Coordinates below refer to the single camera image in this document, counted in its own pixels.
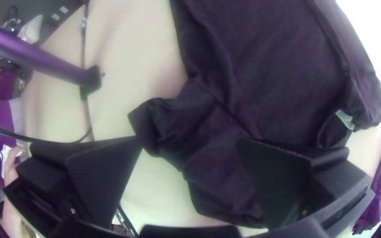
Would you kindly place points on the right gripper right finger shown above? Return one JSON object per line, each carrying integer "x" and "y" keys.
{"x": 276, "y": 178}

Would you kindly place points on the person's hand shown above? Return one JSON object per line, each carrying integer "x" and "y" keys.
{"x": 11, "y": 168}

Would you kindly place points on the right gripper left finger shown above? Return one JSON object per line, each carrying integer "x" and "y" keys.
{"x": 101, "y": 175}

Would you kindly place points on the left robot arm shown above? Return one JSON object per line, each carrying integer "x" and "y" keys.
{"x": 28, "y": 56}

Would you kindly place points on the black garment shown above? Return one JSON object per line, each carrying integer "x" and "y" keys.
{"x": 380, "y": 185}

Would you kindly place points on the dark t-shirt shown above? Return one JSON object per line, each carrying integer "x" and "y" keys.
{"x": 260, "y": 66}

